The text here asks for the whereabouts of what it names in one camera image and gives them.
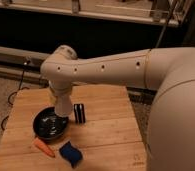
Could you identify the white ceramic cup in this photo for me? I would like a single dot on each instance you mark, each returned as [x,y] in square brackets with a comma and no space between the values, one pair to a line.
[63,106]

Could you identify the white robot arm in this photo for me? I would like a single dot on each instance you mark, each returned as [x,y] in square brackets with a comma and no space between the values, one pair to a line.
[170,72]

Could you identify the black round bowl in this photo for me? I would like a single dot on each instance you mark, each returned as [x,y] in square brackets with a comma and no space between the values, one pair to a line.
[47,125]

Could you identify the orange carrot toy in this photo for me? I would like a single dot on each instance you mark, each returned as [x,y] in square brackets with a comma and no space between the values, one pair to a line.
[44,147]

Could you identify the metal pole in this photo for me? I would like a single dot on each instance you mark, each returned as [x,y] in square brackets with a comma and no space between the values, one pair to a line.
[169,16]

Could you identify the wooden shelf frame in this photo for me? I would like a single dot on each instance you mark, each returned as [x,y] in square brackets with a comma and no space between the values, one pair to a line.
[153,12]

